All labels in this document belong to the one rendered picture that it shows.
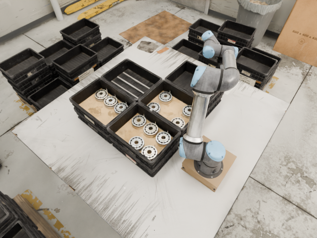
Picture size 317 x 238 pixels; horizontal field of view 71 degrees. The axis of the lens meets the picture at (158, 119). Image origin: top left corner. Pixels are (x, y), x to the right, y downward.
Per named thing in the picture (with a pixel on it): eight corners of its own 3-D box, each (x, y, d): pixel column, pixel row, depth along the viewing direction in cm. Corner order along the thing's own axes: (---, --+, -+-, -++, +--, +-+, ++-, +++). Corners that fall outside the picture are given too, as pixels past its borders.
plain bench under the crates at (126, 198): (260, 145, 243) (290, 103, 187) (174, 291, 168) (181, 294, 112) (147, 81, 303) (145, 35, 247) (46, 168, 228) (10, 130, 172)
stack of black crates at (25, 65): (45, 76, 289) (29, 46, 253) (59, 87, 277) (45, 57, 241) (17, 94, 270) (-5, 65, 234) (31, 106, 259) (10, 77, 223)
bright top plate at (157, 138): (173, 136, 150) (173, 135, 149) (165, 147, 145) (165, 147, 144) (161, 129, 153) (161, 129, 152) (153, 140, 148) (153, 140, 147)
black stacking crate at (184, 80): (224, 91, 180) (228, 81, 171) (204, 114, 167) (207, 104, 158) (185, 71, 196) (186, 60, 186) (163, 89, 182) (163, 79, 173)
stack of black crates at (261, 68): (262, 89, 273) (278, 60, 237) (252, 105, 259) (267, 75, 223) (233, 76, 288) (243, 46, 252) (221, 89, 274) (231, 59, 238)
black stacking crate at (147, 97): (204, 114, 167) (207, 104, 157) (180, 140, 153) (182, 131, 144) (163, 89, 182) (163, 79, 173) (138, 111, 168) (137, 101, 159)
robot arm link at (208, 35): (199, 40, 150) (201, 33, 155) (208, 52, 156) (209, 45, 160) (210, 34, 145) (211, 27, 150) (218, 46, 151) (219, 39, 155)
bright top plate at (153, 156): (160, 151, 143) (160, 151, 142) (150, 162, 138) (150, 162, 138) (148, 142, 147) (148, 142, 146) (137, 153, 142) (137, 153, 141)
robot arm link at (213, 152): (221, 169, 132) (227, 160, 121) (198, 164, 134) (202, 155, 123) (222, 151, 139) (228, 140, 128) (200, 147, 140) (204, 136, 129)
